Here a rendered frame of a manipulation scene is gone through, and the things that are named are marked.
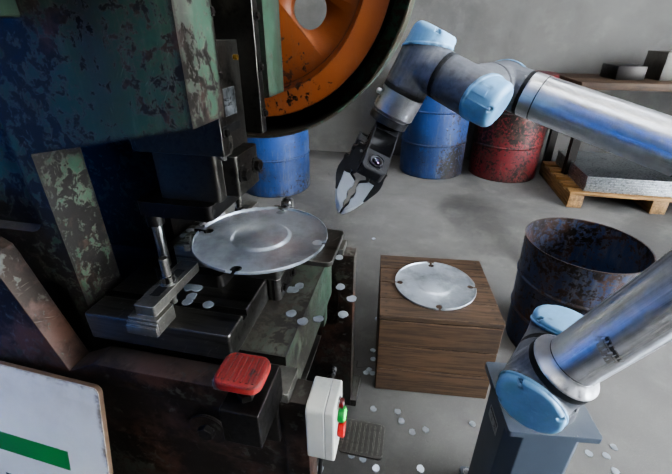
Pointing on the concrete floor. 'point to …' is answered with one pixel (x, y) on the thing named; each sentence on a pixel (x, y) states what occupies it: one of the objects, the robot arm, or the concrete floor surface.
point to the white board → (51, 424)
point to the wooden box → (435, 336)
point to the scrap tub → (571, 268)
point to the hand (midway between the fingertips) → (342, 209)
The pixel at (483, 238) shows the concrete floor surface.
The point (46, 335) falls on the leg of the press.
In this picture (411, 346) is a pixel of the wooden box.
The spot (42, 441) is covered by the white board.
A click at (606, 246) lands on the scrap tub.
